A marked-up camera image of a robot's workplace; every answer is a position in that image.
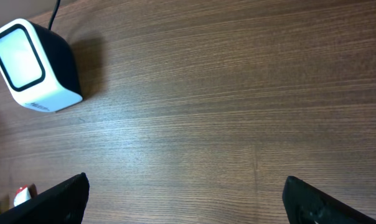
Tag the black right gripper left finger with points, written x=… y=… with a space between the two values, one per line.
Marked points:
x=64 y=203

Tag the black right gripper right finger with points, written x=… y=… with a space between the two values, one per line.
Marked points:
x=305 y=204

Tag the red snack stick packet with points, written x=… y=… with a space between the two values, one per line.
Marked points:
x=22 y=195

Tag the white barcode scanner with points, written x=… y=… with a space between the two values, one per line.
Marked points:
x=38 y=67

